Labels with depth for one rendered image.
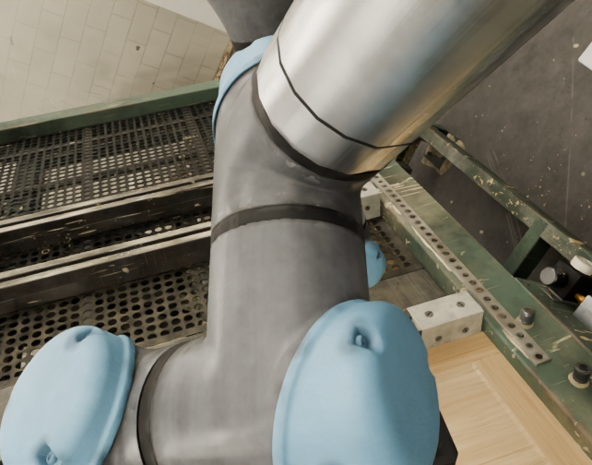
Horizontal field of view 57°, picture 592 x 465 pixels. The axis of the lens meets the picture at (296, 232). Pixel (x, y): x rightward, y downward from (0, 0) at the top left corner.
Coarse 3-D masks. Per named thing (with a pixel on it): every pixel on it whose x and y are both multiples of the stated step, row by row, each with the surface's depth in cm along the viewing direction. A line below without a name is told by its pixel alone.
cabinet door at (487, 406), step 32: (448, 352) 100; (480, 352) 99; (448, 384) 94; (480, 384) 94; (512, 384) 93; (448, 416) 89; (480, 416) 89; (512, 416) 88; (544, 416) 88; (480, 448) 84; (512, 448) 84; (544, 448) 83; (576, 448) 83
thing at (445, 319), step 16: (432, 304) 102; (448, 304) 102; (464, 304) 102; (416, 320) 100; (432, 320) 99; (448, 320) 99; (464, 320) 100; (480, 320) 101; (432, 336) 99; (448, 336) 101; (464, 336) 102; (0, 464) 84
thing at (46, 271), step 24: (144, 240) 128; (168, 240) 129; (192, 240) 127; (48, 264) 124; (72, 264) 125; (96, 264) 122; (120, 264) 124; (144, 264) 126; (168, 264) 128; (192, 264) 130; (0, 288) 118; (24, 288) 120; (48, 288) 122; (72, 288) 124; (96, 288) 125; (0, 312) 121
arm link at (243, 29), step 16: (208, 0) 56; (224, 0) 53; (240, 0) 52; (256, 0) 52; (272, 0) 52; (288, 0) 53; (224, 16) 55; (240, 16) 53; (256, 16) 53; (272, 16) 53; (240, 32) 54; (256, 32) 54; (272, 32) 53; (240, 48) 56; (368, 240) 73; (368, 256) 71; (384, 256) 73; (368, 272) 73; (384, 272) 74
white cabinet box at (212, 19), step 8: (152, 0) 408; (160, 0) 410; (168, 0) 411; (176, 0) 412; (184, 0) 414; (192, 0) 415; (200, 0) 416; (168, 8) 415; (176, 8) 416; (184, 8) 418; (192, 8) 419; (200, 8) 420; (208, 8) 422; (192, 16) 422; (200, 16) 424; (208, 16) 425; (216, 16) 427; (208, 24) 430; (216, 24) 431
